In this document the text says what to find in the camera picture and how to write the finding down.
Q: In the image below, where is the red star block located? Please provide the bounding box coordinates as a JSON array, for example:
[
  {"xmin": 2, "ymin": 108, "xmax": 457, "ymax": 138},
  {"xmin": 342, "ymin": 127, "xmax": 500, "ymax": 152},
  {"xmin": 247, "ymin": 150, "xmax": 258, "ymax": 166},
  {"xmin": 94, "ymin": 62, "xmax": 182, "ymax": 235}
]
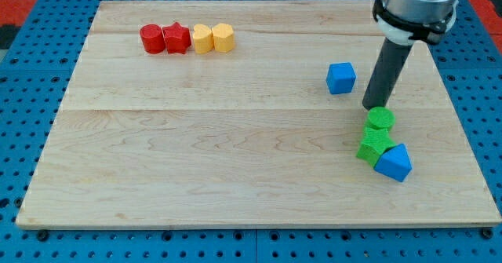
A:
[{"xmin": 162, "ymin": 22, "xmax": 191, "ymax": 54}]

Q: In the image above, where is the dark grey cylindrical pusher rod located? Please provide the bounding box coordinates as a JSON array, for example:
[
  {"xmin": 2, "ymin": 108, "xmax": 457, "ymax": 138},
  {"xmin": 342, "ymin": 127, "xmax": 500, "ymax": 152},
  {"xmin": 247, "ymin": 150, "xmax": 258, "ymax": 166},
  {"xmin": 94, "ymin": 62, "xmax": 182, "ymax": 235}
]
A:
[{"xmin": 362, "ymin": 38, "xmax": 412, "ymax": 110}]

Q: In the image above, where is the blue triangular prism block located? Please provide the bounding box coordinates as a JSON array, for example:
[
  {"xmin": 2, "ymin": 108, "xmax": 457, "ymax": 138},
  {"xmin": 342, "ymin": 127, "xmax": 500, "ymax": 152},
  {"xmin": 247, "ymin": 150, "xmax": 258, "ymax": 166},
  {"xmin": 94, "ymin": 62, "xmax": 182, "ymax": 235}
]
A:
[{"xmin": 374, "ymin": 144, "xmax": 413, "ymax": 182}]

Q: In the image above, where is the yellow hexagon block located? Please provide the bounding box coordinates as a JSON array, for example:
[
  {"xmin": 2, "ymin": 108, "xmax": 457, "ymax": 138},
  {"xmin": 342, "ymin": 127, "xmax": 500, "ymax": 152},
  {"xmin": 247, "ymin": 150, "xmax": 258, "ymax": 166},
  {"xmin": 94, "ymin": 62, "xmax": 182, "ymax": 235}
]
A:
[{"xmin": 212, "ymin": 23, "xmax": 235, "ymax": 53}]

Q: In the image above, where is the yellow heart block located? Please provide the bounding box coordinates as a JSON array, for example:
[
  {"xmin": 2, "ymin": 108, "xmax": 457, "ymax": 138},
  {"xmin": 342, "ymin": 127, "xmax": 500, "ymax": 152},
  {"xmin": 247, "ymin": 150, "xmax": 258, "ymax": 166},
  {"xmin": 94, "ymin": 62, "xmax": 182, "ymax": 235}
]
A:
[{"xmin": 192, "ymin": 24, "xmax": 214, "ymax": 54}]

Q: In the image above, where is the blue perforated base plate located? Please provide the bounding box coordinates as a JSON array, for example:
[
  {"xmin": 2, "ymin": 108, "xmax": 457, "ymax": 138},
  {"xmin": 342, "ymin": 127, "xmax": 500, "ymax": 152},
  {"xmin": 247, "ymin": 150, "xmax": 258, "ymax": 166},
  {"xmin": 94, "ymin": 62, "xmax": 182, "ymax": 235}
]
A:
[{"xmin": 1, "ymin": 0, "xmax": 501, "ymax": 262}]

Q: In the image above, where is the green star block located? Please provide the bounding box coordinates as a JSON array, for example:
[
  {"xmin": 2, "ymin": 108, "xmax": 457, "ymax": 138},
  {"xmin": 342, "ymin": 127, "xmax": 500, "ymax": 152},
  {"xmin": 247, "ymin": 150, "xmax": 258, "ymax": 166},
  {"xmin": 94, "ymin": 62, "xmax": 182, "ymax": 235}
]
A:
[{"xmin": 356, "ymin": 127, "xmax": 397, "ymax": 167}]

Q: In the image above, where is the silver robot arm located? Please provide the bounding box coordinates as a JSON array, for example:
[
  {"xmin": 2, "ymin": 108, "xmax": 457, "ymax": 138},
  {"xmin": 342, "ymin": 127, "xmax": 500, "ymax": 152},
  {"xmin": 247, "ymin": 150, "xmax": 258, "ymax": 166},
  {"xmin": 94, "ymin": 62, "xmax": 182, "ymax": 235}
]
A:
[{"xmin": 373, "ymin": 0, "xmax": 458, "ymax": 46}]

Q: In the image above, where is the light wooden board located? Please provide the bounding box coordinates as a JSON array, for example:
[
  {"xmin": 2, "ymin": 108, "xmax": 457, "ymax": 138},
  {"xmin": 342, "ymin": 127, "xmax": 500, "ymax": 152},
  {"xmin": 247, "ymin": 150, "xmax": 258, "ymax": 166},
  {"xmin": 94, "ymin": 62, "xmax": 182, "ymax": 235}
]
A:
[{"xmin": 16, "ymin": 0, "xmax": 501, "ymax": 230}]

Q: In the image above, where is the green cylinder block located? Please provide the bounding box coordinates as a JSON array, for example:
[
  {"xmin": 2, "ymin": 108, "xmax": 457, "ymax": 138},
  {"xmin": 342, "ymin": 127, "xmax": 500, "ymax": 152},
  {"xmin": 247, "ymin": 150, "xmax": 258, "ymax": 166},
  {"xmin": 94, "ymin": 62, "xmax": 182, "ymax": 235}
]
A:
[{"xmin": 365, "ymin": 107, "xmax": 396, "ymax": 130}]

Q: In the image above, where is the blue cube block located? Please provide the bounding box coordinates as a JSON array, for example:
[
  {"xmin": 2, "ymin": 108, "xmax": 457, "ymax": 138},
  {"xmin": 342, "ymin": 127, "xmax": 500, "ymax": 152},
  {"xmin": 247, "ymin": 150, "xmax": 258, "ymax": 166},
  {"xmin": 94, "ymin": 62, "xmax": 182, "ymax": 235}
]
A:
[{"xmin": 326, "ymin": 62, "xmax": 357, "ymax": 95}]

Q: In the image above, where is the red cylinder block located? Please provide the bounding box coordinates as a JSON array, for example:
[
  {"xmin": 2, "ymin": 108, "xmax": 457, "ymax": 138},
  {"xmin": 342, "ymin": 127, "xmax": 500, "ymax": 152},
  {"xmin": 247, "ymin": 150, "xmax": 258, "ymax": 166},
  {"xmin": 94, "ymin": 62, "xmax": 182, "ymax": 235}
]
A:
[{"xmin": 140, "ymin": 24, "xmax": 166, "ymax": 54}]

